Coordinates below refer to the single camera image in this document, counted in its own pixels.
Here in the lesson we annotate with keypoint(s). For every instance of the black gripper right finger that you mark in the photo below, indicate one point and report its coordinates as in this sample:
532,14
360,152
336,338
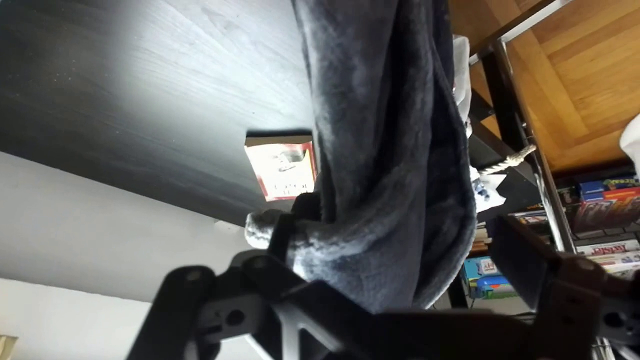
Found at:
575,299

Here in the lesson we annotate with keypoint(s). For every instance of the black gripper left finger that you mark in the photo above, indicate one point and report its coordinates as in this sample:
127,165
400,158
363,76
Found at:
196,311

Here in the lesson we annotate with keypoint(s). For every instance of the gray plush robe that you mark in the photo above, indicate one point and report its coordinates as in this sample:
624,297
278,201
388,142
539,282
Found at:
393,210

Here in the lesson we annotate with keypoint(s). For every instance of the white crumpled cloth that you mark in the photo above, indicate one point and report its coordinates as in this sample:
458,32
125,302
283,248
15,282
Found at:
487,179

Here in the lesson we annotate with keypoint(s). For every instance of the yellow book on base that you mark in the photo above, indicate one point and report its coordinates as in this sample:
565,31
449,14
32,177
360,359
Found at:
283,163

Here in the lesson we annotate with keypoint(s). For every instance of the wooden bookshelf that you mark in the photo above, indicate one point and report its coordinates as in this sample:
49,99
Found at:
576,69

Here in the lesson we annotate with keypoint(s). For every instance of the black rack base platform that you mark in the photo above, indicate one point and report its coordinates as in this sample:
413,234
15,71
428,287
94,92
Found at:
152,96

